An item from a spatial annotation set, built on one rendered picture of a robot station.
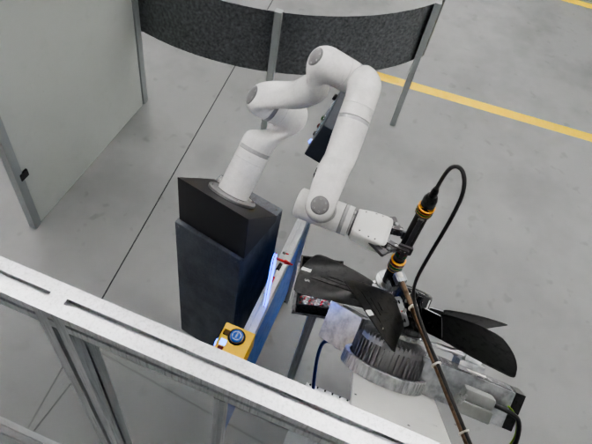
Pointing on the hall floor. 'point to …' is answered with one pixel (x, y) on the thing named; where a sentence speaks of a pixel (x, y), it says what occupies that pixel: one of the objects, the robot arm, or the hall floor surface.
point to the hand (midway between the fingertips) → (406, 243)
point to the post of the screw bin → (300, 346)
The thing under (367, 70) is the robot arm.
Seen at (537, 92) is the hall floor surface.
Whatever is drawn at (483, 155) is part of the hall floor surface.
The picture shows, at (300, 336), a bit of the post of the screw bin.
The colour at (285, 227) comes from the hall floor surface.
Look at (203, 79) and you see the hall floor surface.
